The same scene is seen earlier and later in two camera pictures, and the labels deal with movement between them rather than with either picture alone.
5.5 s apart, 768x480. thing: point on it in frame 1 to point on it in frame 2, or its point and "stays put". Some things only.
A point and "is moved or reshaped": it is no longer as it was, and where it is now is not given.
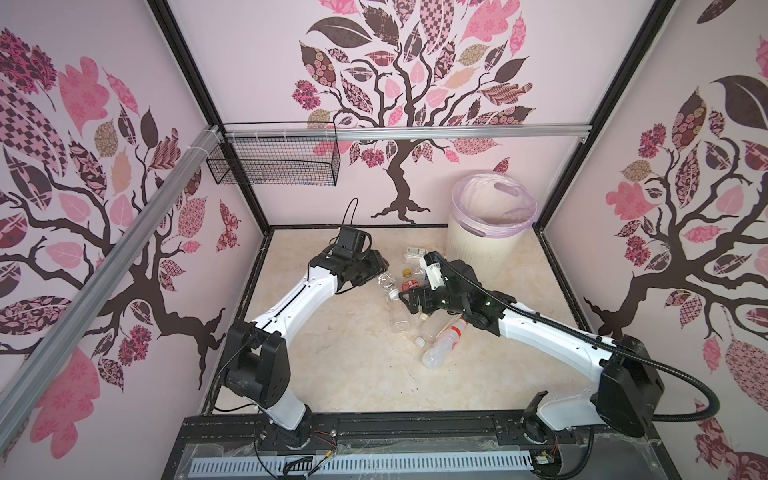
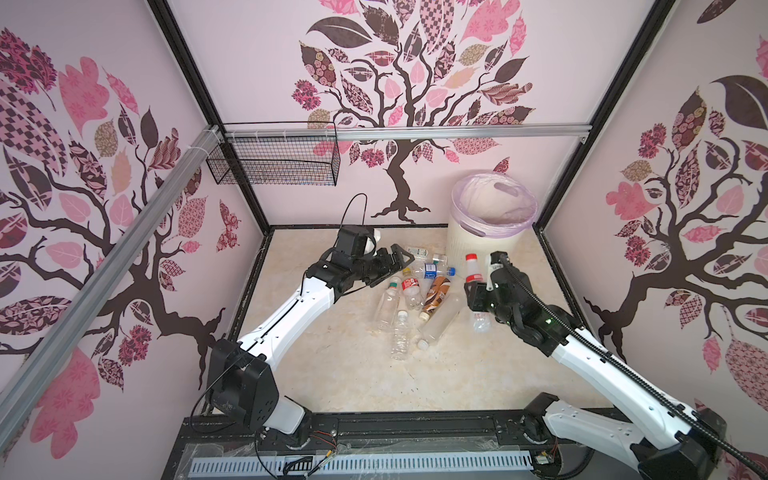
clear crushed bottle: [386, 280] to [402, 337]
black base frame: [606, 447] stays put
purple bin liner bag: [492, 205] stays put
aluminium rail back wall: [412, 132] stays put
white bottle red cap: [444, 344] is moved or reshaped
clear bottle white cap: [433, 325] stays put
